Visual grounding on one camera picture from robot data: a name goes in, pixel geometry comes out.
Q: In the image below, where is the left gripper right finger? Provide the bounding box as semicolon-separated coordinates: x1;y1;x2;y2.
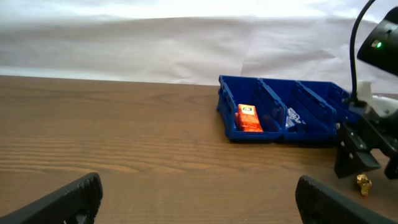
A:
295;175;396;224

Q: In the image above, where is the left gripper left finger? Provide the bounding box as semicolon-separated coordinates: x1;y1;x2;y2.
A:
0;172;104;224

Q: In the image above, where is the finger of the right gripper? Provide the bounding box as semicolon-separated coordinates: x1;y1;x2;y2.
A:
333;122;382;179
383;148;398;181

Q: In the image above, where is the blue candy pack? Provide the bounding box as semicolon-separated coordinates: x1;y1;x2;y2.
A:
285;107;307;129

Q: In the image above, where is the gold wrapped candy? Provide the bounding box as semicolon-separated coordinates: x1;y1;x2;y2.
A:
356;174;373;197

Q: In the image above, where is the orange candy box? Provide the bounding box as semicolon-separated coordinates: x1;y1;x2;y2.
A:
234;103;264;133

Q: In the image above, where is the blue tray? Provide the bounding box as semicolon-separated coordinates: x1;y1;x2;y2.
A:
216;75;362;144

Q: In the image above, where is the black cable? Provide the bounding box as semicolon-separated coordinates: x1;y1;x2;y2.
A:
348;0;377;106

